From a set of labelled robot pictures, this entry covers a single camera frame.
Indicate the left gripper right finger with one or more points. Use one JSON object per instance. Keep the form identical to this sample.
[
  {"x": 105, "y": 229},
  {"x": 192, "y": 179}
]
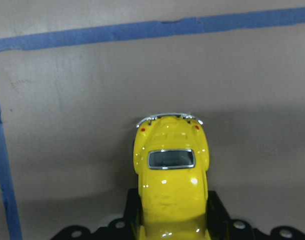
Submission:
[{"x": 218, "y": 219}]

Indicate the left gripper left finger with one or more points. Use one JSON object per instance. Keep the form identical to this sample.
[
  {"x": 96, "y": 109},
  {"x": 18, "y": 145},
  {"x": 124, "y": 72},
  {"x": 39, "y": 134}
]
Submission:
[{"x": 130, "y": 226}]

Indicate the yellow beetle toy car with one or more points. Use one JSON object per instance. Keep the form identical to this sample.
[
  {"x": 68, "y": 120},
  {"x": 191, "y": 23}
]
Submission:
[{"x": 171, "y": 159}]

